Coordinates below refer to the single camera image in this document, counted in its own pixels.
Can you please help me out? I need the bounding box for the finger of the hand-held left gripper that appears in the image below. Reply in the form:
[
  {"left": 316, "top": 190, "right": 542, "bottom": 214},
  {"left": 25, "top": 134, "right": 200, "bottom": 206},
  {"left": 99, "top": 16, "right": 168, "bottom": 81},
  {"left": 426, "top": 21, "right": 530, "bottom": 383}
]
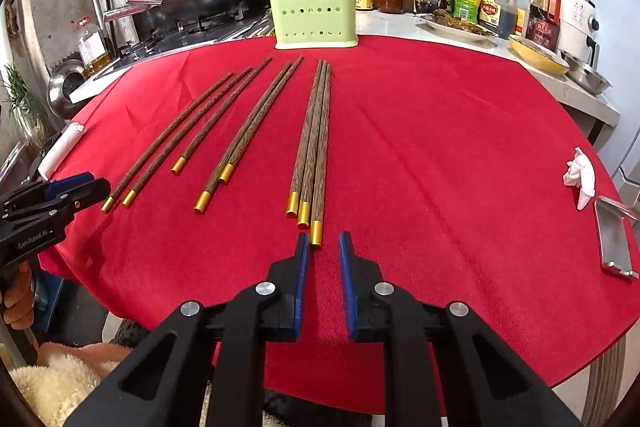
[
  {"left": 50, "top": 178, "right": 112, "bottom": 214},
  {"left": 44, "top": 173, "right": 97, "bottom": 200}
]

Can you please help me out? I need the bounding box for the red tablecloth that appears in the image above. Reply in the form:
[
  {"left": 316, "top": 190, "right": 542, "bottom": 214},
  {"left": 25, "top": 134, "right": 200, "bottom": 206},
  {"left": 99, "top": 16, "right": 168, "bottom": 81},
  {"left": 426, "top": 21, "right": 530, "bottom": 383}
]
[{"left": 37, "top": 34, "right": 633, "bottom": 403}]

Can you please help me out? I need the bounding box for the row of steel cutlery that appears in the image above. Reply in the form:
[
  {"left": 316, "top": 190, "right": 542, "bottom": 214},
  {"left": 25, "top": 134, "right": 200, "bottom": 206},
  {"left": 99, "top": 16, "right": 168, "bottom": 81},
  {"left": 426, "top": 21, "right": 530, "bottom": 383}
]
[{"left": 227, "top": 18, "right": 276, "bottom": 42}]

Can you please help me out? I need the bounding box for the steel wok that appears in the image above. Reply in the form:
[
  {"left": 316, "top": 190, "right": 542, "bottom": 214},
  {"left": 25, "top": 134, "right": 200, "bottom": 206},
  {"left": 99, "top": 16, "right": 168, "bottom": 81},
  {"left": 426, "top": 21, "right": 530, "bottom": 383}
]
[{"left": 102, "top": 0, "right": 267, "bottom": 38}]

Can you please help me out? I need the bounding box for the white air fryer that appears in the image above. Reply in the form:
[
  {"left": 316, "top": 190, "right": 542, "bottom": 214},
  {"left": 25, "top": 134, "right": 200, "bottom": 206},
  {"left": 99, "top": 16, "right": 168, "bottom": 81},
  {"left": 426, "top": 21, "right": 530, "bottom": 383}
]
[{"left": 555, "top": 0, "right": 601, "bottom": 64}]

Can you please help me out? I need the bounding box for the black gas stove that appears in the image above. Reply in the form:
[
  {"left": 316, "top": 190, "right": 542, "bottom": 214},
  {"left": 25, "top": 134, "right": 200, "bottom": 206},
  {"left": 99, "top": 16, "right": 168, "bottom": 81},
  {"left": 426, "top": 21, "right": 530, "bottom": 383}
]
[{"left": 95, "top": 14, "right": 276, "bottom": 80}]

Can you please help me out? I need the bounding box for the white paper roll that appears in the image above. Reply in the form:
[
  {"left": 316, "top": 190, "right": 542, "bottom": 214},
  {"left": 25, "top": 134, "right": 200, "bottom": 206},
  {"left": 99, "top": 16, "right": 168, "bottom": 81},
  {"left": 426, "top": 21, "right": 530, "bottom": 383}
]
[{"left": 37, "top": 122, "right": 84, "bottom": 180}]

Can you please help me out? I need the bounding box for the white bottle yellow cap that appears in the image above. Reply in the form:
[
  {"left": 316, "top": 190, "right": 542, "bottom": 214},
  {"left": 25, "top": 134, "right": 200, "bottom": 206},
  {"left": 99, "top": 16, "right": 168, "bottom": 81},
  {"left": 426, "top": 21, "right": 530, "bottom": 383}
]
[{"left": 515, "top": 0, "right": 536, "bottom": 36}]

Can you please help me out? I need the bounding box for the large dark vinegar jug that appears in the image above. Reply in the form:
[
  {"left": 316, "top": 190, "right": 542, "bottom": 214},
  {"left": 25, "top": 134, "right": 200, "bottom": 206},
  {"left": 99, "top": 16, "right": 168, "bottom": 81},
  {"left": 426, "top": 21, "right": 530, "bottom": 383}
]
[{"left": 481, "top": 0, "right": 516, "bottom": 38}]

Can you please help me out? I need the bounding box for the steel bowl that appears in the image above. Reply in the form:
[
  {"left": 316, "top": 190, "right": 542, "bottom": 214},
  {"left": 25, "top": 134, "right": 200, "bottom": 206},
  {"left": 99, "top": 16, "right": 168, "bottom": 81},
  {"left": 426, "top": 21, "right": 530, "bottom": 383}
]
[{"left": 564, "top": 52, "right": 613, "bottom": 96}]

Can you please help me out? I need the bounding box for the wooden chopstick gold cap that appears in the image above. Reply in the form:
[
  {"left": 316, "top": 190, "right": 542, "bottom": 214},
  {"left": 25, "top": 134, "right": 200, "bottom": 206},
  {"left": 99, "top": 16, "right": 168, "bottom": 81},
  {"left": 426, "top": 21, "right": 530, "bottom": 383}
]
[
  {"left": 286, "top": 60, "right": 323, "bottom": 219},
  {"left": 171, "top": 57, "right": 273, "bottom": 175},
  {"left": 101, "top": 73, "right": 235, "bottom": 212},
  {"left": 309, "top": 64, "right": 332, "bottom": 249},
  {"left": 194, "top": 63, "right": 292, "bottom": 214},
  {"left": 218, "top": 55, "right": 304, "bottom": 185},
  {"left": 297, "top": 62, "right": 328, "bottom": 229},
  {"left": 122, "top": 68, "right": 252, "bottom": 208}
]

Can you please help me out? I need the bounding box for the plate of cooked food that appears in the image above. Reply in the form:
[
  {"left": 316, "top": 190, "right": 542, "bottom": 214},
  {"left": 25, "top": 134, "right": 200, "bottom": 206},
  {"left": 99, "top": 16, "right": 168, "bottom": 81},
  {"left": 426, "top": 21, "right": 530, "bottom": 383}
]
[{"left": 416, "top": 8, "right": 500, "bottom": 42}]

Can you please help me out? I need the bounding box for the dark sauce jug red handle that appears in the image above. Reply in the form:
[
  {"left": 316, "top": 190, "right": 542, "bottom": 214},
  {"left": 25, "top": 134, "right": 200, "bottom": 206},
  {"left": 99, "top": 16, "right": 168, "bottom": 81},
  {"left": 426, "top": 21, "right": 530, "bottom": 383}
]
[{"left": 527, "top": 0, "right": 563, "bottom": 52}]

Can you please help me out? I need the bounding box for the person's left hand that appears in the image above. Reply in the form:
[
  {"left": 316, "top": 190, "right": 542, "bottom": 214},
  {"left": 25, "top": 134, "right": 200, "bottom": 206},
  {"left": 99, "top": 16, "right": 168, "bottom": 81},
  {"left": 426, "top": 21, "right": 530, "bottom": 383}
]
[{"left": 0, "top": 263, "right": 35, "bottom": 333}]

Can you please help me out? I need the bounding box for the green perforated utensil holder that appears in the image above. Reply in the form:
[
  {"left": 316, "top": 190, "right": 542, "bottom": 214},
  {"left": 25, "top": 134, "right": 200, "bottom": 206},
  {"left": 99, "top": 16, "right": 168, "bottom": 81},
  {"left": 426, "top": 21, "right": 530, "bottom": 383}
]
[{"left": 266, "top": 0, "right": 360, "bottom": 50}]

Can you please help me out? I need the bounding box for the cooking oil bottle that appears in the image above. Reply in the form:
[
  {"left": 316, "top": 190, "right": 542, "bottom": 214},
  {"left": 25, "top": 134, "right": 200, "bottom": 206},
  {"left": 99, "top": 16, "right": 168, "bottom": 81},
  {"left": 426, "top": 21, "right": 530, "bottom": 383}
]
[{"left": 76, "top": 18, "right": 114, "bottom": 76}]

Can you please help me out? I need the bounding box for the green plant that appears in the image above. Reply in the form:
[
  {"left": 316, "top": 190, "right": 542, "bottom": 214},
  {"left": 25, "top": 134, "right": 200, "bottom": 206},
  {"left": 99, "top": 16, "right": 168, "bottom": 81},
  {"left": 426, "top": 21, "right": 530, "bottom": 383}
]
[{"left": 0, "top": 63, "right": 47, "bottom": 144}]

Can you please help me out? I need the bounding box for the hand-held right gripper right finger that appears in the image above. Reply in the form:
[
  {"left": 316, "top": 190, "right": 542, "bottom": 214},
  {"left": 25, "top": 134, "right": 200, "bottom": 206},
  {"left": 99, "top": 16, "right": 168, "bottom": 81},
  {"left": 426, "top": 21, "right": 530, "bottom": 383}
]
[{"left": 339, "top": 231, "right": 583, "bottom": 427}]

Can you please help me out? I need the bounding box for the cream fluffy clothing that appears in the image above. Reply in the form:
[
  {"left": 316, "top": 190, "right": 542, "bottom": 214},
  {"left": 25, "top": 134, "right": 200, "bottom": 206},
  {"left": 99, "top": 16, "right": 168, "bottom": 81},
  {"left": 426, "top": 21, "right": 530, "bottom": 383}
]
[{"left": 9, "top": 341, "right": 133, "bottom": 427}]

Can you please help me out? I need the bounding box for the white crumpled tissue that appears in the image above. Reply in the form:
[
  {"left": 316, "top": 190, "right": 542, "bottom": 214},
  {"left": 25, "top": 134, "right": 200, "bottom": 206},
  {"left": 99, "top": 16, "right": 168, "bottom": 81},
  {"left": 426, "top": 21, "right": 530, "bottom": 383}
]
[{"left": 562, "top": 147, "right": 597, "bottom": 210}]

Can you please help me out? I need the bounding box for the metal tray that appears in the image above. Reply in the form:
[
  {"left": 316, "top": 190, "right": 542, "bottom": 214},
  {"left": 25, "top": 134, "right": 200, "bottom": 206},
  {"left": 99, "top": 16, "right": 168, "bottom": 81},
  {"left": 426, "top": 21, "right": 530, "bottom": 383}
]
[{"left": 593, "top": 195, "right": 640, "bottom": 281}]

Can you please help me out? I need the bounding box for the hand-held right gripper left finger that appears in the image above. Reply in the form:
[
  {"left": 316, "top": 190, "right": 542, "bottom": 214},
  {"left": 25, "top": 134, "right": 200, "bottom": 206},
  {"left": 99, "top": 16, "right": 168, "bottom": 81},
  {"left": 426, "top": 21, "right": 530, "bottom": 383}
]
[{"left": 62, "top": 232, "right": 311, "bottom": 427}]

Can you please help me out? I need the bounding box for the yellow bowl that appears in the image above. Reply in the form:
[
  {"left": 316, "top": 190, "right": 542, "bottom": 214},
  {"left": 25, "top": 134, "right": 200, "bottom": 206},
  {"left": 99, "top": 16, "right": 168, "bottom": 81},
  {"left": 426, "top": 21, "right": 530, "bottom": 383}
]
[{"left": 509, "top": 34, "right": 571, "bottom": 76}]

